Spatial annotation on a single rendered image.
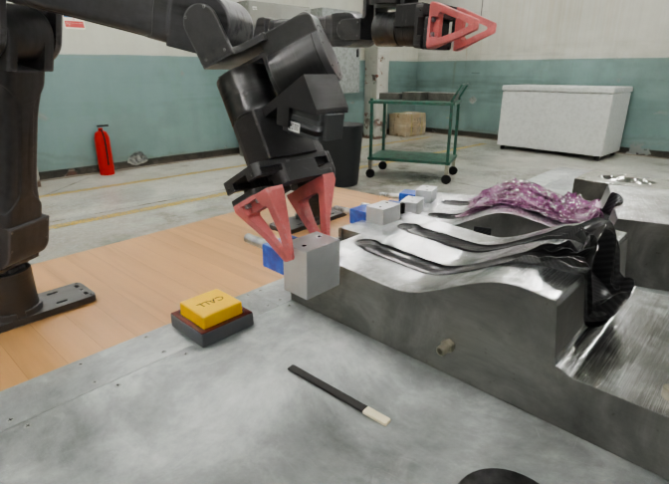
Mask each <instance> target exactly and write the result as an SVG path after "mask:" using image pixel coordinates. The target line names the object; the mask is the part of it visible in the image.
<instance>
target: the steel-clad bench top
mask: <svg viewBox="0 0 669 484"><path fill-rule="evenodd" d="M589 171H590V170H584V169H576V168H568V167H557V168H555V169H552V170H550V171H547V172H545V173H542V174H540V175H537V176H535V177H532V178H530V179H527V180H526V181H530V182H534V183H536V184H539V185H541V186H542V187H544V188H545V189H550V191H553V192H555V193H558V194H561V195H565V194H566V193H567V192H568V191H569V192H572V188H573V182H574V179H575V178H577V177H579V176H581V175H583V174H585V173H587V172H589ZM235 299H237V300H239V301H241V302H242V307H244V308H246V309H248V310H249V311H251V312H252V313H253V320H254V325H253V326H251V327H249V328H246V329H244V330H242V331H240V332H238V333H236V334H234V335H231V336H229V337H227V338H225V339H223V340H221V341H219V342H216V343H214V344H212V345H210V346H208V347H206V348H202V347H200V346H199V345H197V344H196V343H195V342H193V341H192V340H190V339H189V338H188V337H186V336H185V335H183V334H182V333H181V332H179V331H178V330H176V329H175V328H174V327H172V324H171V323H170V324H168V325H165V326H163V327H160V328H158V329H155V330H153V331H150V332H148V333H145V334H143V335H140V336H138V337H135V338H133V339H130V340H128V341H125V342H123V343H120V344H118V345H115V346H113V347H110V348H108V349H105V350H103V351H100V352H98V353H95V354H93V355H90V356H88V357H85V358H83V359H80V360H78V361H75V362H73V363H69V364H66V365H64V366H62V367H59V368H57V369H54V370H52V371H49V372H47V373H44V374H42V375H39V376H37V377H34V378H32V379H29V380H27V381H24V382H22V383H19V384H17V385H14V386H12V387H9V388H7V389H4V390H2V391H0V484H458V483H459V482H460V481H461V479H462V478H464V477H465V476H466V475H468V474H469V473H471V472H473V471H476V470H480V469H485V468H500V469H507V470H511V471H515V472H518V473H520V474H523V475H525V476H527V477H529V478H531V479H533V480H535V481H536V482H538V483H539V484H669V480H667V479H665V478H663V477H661V476H659V475H657V474H655V473H652V472H650V471H648V470H646V469H644V468H642V467H640V466H638V465H636V464H634V463H632V462H629V461H627V460H625V459H623V458H621V457H619V456H617V455H615V454H613V453H611V452H609V451H607V450H604V449H602V448H600V447H598V446H596V445H594V444H592V443H590V442H588V441H586V440H584V439H581V438H579V437H577V436H575V435H573V434H571V433H569V432H567V431H565V430H563V429H561V428H559V427H556V426H554V425H552V424H550V423H548V422H546V421H544V420H542V419H540V418H538V417H536V416H533V415H531V414H529V413H527V412H525V411H523V410H521V409H519V408H517V407H515V406H513V405H511V404H508V403H506V402H504V401H502V400H500V399H498V398H496V397H494V396H493V395H491V394H489V393H486V392H484V391H482V390H480V389H478V388H476V387H474V386H472V385H470V384H468V383H466V382H464V381H461V380H459V379H457V378H455V377H453V376H451V375H449V374H447V373H445V372H443V371H441V370H439V369H436V368H434V367H432V366H430V365H428V364H426V363H423V362H421V361H419V360H417V359H414V358H412V357H410V356H408V355H406V354H404V353H402V352H400V351H398V350H396V349H394V348H392V347H389V346H387V345H385V344H383V343H381V342H379V341H377V340H375V339H373V338H371V337H369V336H366V335H364V334H362V333H360V332H358V331H356V330H354V329H352V328H350V327H348V326H346V325H344V324H341V323H339V322H337V321H335V320H333V319H331V318H329V317H327V316H325V315H323V314H321V313H318V312H316V311H314V310H312V309H310V308H308V307H306V306H304V305H302V304H300V303H298V302H296V301H293V300H292V299H291V292H289V291H287V290H285V289H284V278H282V279H280V280H277V281H275V282H272V283H270V284H267V285H265V286H262V287H260V288H257V289H255V290H252V291H251V292H247V293H245V294H242V295H240V296H237V297H235ZM292 364H294V365H296V366H297V367H299V368H301V369H303V370H304V371H306V372H308V373H310V374H312V375H313V376H315V377H317V378H319V379H321V380H322V381H324V382H326V383H328V384H329V385H331V386H333V387H335V388H337V389H338V390H340V391H342V392H344V393H346V394H347V395H349V396H351V397H353V398H354V399H356V400H358V401H360V402H362V403H363V404H365V405H367V406H369V407H371V408H373V409H374V410H376V411H378V412H380V413H381V414H383V415H385V416H387V417H389V418H390V419H391V421H390V422H389V423H388V424H387V425H386V426H384V425H382V424H380V423H379V422H377V421H375V420H373V419H372V418H370V417H368V416H366V415H365V414H363V413H361V412H360V411H358V410H356V409H355V408H353V407H351V406H349V405H348V404H346V403H344V402H342V401H341V400H339V399H337V398H335V397H334V396H332V395H330V394H329V393H327V392H325V391H323V390H322V389H320V388H318V387H316V386H315V385H313V384H311V383H309V382H308V381H306V380H304V379H303V378H301V377H299V376H297V375H296V374H294V373H292V372H290V371H289V370H288V367H289V366H291V365H292Z"/></svg>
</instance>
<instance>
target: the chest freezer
mask: <svg viewBox="0 0 669 484"><path fill-rule="evenodd" d="M502 90H503V98H502V107H501V115H500V124H499V133H498V141H497V144H499V145H500V146H501V147H500V149H504V148H505V145H507V146H516V147H524V148H533V149H541V150H550V151H558V152H567V153H575V154H584V155H592V156H594V160H597V161H599V158H600V157H601V156H604V155H608V154H609V155H614V154H615V153H616V152H617V151H619V149H620V144H621V139H622V134H623V130H624V125H625V120H626V115H627V110H628V105H629V100H630V95H631V93H628V92H632V91H633V87H616V86H567V85H505V86H503V88H502Z"/></svg>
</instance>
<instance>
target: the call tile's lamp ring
mask: <svg viewBox="0 0 669 484"><path fill-rule="evenodd" d="M242 311H243V312H244V313H242V314H240V315H238V316H235V317H233V318H231V319H228V320H226V321H224V322H221V323H219V324H217V325H215V326H212V327H210V328H208V329H205V330H202V329H201V328H199V327H198V326H196V325H195V324H193V323H192V322H190V321H189V320H187V319H186V318H184V317H183V316H181V315H180V314H178V313H181V311H180V310H178V311H175V312H173V313H171V314H172V315H173V316H175V317H176V318H177V319H179V320H180V321H182V322H183V323H185V324H186V325H188V326H189V327H191V328H192V329H194V330H195V331H197V332H198V333H200V334H201V335H203V334H206V333H208V332H210V331H212V330H215V329H217V328H219V327H221V326H224V325H226V324H228V323H230V322H233V321H235V320H237V319H239V318H242V317H244V316H246V315H248V314H251V313H252V312H251V311H249V310H248V309H246V308H244V307H242Z"/></svg>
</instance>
